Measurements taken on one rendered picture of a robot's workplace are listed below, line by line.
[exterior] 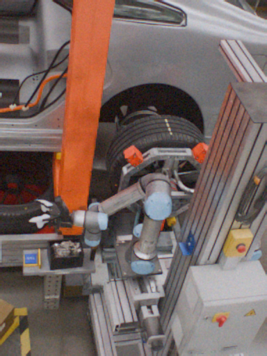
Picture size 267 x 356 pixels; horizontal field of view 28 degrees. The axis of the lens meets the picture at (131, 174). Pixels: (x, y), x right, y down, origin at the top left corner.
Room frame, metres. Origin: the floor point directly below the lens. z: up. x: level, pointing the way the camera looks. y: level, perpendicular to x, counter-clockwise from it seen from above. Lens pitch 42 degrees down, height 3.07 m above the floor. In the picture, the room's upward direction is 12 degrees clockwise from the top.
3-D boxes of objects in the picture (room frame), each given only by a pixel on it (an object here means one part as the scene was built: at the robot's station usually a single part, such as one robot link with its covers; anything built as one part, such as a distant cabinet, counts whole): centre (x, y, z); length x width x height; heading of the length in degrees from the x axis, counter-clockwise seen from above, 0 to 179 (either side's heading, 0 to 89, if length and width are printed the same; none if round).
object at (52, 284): (2.00, 0.35, 0.21); 0.10 x 0.10 x 0.42; 17
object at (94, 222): (1.69, 0.12, 1.21); 0.11 x 0.08 x 0.09; 96
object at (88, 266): (2.01, 0.33, 0.44); 0.43 x 0.17 x 0.03; 107
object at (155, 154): (2.42, -0.20, 0.85); 0.54 x 0.07 x 0.54; 107
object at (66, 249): (2.01, 0.30, 0.52); 0.20 x 0.14 x 0.13; 112
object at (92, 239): (1.70, 0.13, 1.12); 0.11 x 0.08 x 0.11; 6
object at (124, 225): (2.59, -0.15, 0.32); 0.40 x 0.30 x 0.28; 107
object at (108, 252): (2.57, -0.11, 0.13); 0.50 x 0.36 x 0.10; 107
